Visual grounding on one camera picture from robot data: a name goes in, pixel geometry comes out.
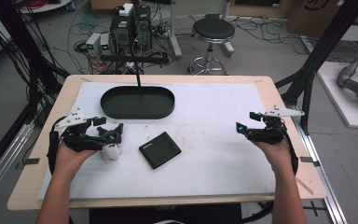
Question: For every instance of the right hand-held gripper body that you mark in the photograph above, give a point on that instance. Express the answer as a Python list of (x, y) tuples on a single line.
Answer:
[(267, 133)]

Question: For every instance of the black square wallet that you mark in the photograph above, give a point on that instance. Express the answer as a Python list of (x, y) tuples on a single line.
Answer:
[(160, 150)]

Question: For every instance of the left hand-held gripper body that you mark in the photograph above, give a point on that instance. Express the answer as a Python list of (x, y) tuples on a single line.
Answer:
[(79, 141)]

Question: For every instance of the dark cloth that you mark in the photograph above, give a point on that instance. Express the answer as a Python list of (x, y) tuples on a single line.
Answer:
[(167, 214)]

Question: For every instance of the light wooden table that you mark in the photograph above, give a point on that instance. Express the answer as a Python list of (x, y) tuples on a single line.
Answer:
[(292, 180)]

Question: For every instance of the white desk leg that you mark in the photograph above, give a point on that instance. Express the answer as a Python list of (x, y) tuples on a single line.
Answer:
[(174, 34)]

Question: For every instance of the white floor platform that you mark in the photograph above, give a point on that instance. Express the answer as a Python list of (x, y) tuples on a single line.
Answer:
[(338, 105)]

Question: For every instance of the white table mat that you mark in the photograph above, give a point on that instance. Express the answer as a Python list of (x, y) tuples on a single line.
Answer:
[(205, 155)]

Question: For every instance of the dark tape strip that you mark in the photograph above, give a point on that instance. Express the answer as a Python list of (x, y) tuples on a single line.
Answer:
[(31, 161), (307, 160)]

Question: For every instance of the small white box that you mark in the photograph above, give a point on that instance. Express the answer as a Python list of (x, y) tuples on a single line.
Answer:
[(126, 9)]

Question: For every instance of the black round stool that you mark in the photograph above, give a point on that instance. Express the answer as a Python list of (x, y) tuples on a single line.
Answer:
[(213, 29)]

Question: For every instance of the black oval tray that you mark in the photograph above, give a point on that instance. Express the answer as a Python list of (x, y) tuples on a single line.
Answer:
[(136, 104)]

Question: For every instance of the black computer tower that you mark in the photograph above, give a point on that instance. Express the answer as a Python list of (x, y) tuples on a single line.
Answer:
[(142, 28), (121, 34)]

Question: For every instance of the grey power supply unit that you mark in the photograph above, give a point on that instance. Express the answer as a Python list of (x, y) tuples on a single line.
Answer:
[(92, 43), (105, 43)]

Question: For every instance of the brown cardboard box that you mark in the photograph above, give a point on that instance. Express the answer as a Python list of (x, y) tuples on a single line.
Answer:
[(317, 15)]

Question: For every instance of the black T-shaped stand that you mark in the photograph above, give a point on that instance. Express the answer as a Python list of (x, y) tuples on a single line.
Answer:
[(135, 59)]

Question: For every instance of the person's right hand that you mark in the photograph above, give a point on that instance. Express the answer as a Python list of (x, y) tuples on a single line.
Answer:
[(275, 155)]

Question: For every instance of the black metal frame post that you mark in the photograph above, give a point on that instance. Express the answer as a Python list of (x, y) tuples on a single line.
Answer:
[(320, 49)]

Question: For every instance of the aluminium rail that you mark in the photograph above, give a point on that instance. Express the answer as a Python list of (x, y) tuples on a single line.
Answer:
[(326, 186), (3, 161)]

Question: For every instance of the person's left hand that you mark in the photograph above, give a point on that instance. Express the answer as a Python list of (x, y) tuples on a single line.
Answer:
[(71, 161)]

